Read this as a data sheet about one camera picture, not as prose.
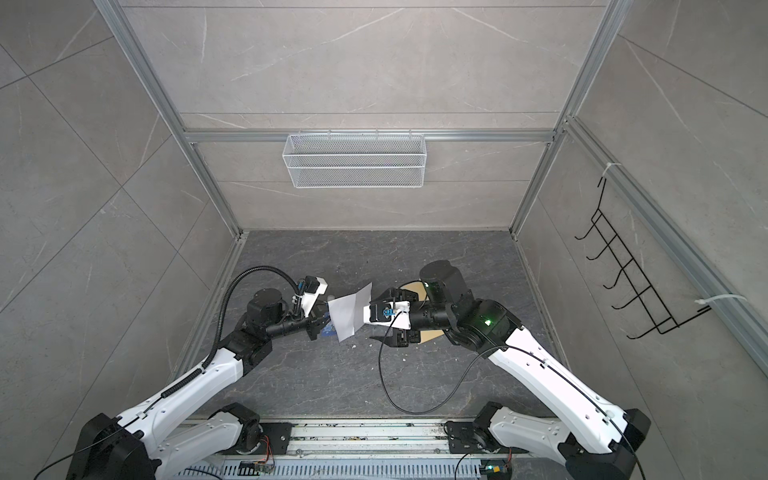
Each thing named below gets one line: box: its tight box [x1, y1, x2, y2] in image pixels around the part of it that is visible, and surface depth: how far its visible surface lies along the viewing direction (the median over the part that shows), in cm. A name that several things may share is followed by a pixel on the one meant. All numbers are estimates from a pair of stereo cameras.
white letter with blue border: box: [328, 282, 372, 343], surface depth 77 cm
